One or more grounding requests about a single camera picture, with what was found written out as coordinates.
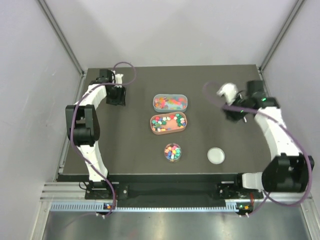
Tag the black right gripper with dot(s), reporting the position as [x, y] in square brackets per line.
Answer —
[230, 116]

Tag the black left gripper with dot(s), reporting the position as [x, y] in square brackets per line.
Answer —
[115, 97]

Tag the pink oval candy box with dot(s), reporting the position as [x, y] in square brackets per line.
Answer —
[168, 123]

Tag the white round jar lid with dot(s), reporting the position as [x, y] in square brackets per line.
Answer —
[216, 155]

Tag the clear round glass jar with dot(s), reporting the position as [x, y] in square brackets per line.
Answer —
[172, 152]

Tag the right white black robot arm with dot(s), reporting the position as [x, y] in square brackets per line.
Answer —
[290, 167]

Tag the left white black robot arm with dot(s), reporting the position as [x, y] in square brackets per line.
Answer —
[83, 129]

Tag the clear oval gummy box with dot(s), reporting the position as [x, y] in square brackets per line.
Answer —
[169, 103]

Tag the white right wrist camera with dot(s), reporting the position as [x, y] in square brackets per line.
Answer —
[229, 91]

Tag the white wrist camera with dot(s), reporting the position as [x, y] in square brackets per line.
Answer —
[117, 79]
[229, 91]

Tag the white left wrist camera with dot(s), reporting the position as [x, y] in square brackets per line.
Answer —
[117, 79]

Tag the left aluminium corner post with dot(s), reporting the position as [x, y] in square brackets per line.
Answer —
[60, 35]

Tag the aluminium corner post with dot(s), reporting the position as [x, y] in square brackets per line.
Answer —
[298, 4]
[60, 35]

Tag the grey slotted cable duct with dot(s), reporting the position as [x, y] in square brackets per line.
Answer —
[104, 207]

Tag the right aluminium corner post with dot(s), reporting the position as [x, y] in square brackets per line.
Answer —
[298, 4]

